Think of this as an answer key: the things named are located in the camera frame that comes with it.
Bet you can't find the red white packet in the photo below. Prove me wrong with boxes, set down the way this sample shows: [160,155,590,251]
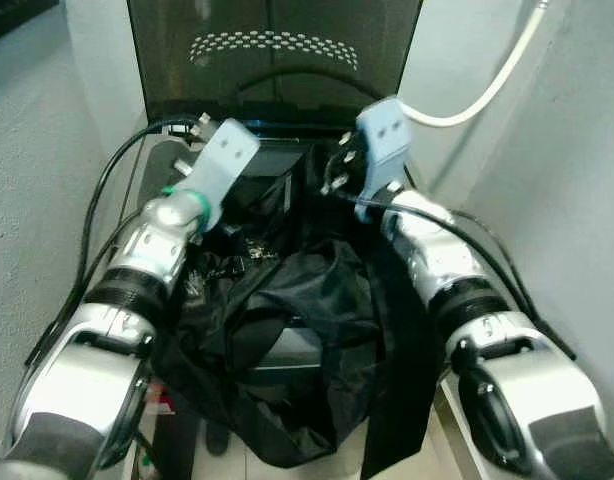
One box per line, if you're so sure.
[141,384,176,417]

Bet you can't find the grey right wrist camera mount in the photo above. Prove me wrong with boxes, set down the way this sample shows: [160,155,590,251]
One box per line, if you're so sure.
[354,96,414,198]

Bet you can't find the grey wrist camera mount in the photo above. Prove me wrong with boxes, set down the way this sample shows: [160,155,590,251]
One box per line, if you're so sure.
[170,117,261,234]
[354,96,414,198]

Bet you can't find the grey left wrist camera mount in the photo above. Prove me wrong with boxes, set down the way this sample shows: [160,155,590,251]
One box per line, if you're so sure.
[170,117,261,234]

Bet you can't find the white hose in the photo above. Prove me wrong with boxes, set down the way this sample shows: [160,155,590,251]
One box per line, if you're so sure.
[395,0,555,129]

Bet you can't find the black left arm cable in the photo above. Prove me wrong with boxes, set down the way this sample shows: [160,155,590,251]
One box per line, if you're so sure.
[25,114,205,368]

